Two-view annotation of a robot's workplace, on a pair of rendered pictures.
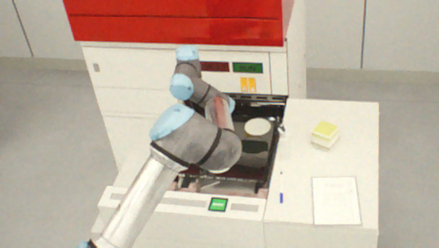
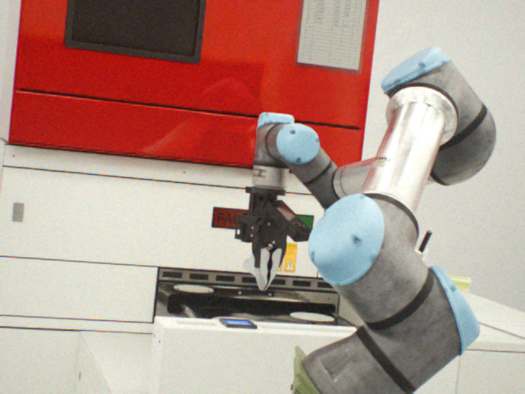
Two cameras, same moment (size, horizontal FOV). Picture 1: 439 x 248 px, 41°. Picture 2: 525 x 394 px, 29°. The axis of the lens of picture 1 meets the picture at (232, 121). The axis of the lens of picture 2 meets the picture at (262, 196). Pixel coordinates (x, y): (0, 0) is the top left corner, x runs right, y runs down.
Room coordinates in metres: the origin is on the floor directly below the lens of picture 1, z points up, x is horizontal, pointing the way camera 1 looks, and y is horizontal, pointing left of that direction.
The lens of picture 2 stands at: (-0.15, 1.24, 1.28)
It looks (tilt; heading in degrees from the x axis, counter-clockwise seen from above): 3 degrees down; 328
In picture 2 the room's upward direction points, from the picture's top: 6 degrees clockwise
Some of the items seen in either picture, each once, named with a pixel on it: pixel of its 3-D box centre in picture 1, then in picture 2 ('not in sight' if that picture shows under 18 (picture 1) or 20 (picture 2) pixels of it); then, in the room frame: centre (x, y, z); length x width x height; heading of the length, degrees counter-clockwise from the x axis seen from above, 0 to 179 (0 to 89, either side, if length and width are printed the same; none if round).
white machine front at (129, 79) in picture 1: (186, 80); (179, 248); (1.92, 0.17, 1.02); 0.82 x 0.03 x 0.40; 75
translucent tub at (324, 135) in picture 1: (325, 135); (452, 291); (1.52, -0.31, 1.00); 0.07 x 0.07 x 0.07; 49
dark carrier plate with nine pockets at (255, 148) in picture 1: (224, 144); (280, 324); (1.66, 0.04, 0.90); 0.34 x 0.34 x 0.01; 75
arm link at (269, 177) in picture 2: not in sight; (269, 177); (1.63, 0.13, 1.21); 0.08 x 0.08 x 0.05
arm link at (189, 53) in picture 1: (188, 63); (274, 140); (1.63, 0.12, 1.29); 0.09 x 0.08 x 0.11; 169
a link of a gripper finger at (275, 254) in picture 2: not in sight; (264, 267); (1.64, 0.11, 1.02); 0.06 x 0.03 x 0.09; 14
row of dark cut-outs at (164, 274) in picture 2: (230, 96); (250, 280); (1.87, 0.00, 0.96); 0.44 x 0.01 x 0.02; 75
